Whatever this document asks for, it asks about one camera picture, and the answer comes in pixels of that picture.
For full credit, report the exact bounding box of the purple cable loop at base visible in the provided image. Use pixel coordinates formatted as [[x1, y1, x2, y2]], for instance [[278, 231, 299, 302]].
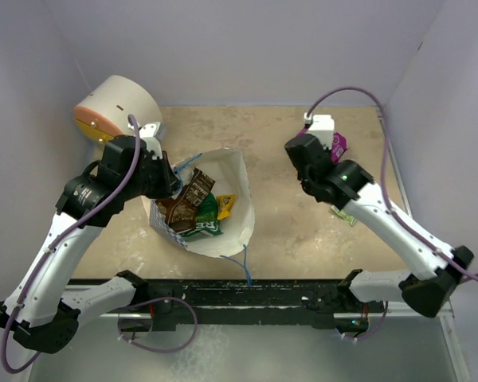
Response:
[[117, 296, 199, 354]]

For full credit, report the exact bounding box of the yellow snack packet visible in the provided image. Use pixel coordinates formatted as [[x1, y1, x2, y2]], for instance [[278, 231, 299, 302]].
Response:
[[216, 194, 237, 220]]

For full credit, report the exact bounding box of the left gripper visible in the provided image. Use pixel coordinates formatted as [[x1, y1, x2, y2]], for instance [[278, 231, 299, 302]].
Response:
[[122, 151, 183, 201]]

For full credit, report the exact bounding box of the dark brown snack packet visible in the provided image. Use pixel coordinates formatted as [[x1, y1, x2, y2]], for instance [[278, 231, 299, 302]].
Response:
[[155, 167, 215, 234]]

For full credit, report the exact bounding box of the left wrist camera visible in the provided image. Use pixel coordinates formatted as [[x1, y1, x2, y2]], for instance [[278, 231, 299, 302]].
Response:
[[127, 122, 164, 153]]

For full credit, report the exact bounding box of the purple snack packet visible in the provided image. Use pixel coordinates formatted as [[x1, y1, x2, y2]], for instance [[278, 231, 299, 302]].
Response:
[[331, 132, 348, 163]]

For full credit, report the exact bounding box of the green snack packet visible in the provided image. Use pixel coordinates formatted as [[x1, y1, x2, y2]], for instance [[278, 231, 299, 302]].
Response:
[[330, 205, 357, 226]]

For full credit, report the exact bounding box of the white cylindrical container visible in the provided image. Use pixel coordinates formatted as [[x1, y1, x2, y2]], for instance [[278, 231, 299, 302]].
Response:
[[73, 75, 163, 142]]

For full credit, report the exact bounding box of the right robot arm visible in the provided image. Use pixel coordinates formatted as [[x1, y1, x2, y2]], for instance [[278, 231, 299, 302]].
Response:
[[284, 134, 474, 318]]

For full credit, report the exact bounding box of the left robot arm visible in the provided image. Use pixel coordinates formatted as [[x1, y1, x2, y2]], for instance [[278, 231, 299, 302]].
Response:
[[0, 135, 180, 354]]

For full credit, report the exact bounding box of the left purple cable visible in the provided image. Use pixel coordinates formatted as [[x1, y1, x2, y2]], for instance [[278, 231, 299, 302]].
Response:
[[0, 114, 141, 374]]

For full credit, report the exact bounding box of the green Real chips bag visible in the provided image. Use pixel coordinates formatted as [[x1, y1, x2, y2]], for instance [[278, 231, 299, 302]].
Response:
[[181, 193, 222, 237]]

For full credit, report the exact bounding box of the checkered paper bag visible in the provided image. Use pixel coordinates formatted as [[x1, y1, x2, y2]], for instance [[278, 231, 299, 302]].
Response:
[[143, 148, 255, 259]]

